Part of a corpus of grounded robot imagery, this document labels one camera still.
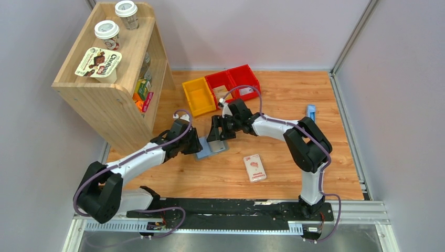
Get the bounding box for white sponge packet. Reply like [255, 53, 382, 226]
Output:
[243, 154, 267, 183]

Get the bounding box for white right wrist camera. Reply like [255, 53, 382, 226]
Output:
[218, 100, 232, 118]

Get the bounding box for white lidded cup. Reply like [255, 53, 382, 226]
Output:
[114, 1, 139, 30]
[94, 20, 120, 50]

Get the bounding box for red plastic bin middle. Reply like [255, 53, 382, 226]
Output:
[205, 71, 236, 110]

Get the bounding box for grey slotted cable duct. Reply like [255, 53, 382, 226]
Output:
[84, 219, 303, 235]

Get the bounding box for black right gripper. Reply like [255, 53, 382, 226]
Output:
[206, 115, 241, 143]

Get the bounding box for green box on shelf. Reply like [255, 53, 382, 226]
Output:
[135, 79, 151, 101]

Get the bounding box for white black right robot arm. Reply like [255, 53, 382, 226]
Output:
[207, 98, 333, 220]

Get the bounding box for grey credit card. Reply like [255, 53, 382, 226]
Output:
[239, 87, 255, 96]

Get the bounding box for white lidded cup back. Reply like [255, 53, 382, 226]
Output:
[114, 1, 139, 30]

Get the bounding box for pink box on shelf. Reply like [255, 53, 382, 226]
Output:
[141, 92, 154, 113]

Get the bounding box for yellow plastic bin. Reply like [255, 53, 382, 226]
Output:
[182, 77, 216, 117]

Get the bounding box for grey leather card holder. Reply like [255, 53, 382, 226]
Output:
[195, 136, 229, 160]

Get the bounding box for blue toothbrush package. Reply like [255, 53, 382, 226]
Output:
[306, 104, 316, 122]

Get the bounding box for red plastic bin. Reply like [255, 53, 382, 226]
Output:
[205, 71, 236, 110]
[227, 65, 261, 101]

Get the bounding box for clear jar on shelf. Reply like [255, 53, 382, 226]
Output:
[139, 51, 152, 82]

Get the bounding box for white lidded cup front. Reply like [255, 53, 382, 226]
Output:
[94, 20, 120, 50]

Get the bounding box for Chobani yogurt cup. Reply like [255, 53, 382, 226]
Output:
[75, 47, 122, 83]

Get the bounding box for red plastic bin right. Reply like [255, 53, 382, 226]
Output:
[227, 65, 261, 101]

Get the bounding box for wooden shelf unit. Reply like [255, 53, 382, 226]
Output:
[52, 2, 175, 155]

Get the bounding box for orange box on shelf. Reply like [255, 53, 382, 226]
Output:
[133, 92, 145, 112]

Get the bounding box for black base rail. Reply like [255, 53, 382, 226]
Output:
[126, 198, 334, 229]

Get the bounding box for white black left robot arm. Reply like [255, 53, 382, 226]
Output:
[73, 115, 203, 224]

